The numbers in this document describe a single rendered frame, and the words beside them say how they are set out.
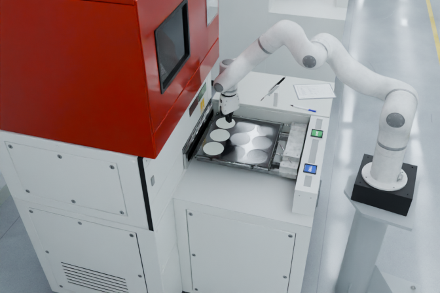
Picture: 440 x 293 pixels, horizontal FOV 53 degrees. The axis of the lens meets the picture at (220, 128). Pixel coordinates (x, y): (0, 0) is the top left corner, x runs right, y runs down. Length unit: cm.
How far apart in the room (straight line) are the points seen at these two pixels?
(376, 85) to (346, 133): 202
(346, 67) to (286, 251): 85
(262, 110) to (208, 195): 58
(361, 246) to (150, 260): 101
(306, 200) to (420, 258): 130
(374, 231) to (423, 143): 181
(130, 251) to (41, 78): 89
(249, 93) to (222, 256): 87
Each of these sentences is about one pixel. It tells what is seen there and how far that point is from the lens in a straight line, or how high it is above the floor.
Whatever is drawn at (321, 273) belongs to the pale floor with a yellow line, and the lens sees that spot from 280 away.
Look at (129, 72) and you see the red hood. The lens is 140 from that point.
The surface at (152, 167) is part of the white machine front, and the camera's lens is 171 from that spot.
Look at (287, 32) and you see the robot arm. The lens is 180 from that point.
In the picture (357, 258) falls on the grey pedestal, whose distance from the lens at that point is 237.
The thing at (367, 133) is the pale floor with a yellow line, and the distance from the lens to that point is 386.
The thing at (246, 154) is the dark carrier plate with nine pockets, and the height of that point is 90.
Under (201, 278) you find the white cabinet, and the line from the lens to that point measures 242.
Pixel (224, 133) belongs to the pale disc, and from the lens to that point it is 221.
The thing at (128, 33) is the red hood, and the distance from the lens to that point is 134.
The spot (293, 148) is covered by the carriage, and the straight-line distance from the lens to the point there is 218.
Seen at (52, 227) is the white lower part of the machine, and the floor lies 67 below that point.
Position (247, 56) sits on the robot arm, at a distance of 191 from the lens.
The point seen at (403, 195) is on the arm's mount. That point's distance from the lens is 200.
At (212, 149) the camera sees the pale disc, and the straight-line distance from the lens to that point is 212.
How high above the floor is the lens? 226
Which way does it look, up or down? 37 degrees down
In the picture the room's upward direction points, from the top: 1 degrees counter-clockwise
